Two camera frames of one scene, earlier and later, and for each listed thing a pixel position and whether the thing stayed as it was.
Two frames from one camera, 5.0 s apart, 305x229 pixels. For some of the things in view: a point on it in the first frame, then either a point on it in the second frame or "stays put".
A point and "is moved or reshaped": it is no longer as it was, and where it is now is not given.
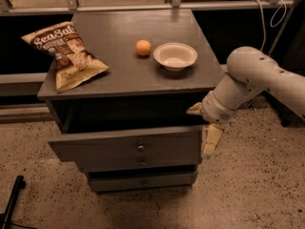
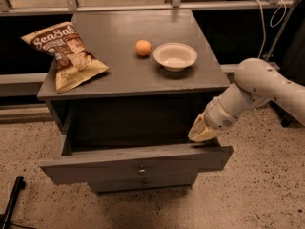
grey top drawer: x=167 y=146 is moved or reshaped
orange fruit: x=143 y=48 stays put
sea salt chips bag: x=73 y=63 stays put
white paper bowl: x=174 y=56 stays put
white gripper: x=213 y=110 → x=218 y=115
